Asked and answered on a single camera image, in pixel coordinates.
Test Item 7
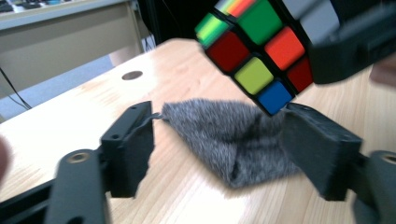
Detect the dark round table grommet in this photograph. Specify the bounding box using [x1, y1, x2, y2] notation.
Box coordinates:
[120, 70, 144, 81]

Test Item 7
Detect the grey fluffy cloth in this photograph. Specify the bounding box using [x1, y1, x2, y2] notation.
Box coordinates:
[160, 98, 302, 189]

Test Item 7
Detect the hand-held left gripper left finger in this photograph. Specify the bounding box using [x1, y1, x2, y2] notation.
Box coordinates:
[101, 100, 156, 199]

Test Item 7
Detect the multicoloured puzzle cube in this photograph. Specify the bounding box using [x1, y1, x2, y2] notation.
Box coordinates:
[194, 0, 342, 117]

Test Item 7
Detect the black hanging cable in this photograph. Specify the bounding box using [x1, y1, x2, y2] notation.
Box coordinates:
[0, 66, 33, 111]

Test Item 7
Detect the beige wooden desk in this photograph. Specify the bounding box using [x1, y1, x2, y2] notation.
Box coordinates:
[0, 0, 151, 101]

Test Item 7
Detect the black metal stand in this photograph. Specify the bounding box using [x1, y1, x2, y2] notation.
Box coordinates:
[136, 0, 219, 48]

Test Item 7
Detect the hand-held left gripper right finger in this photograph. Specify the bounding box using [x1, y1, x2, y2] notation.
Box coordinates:
[279, 102, 363, 202]

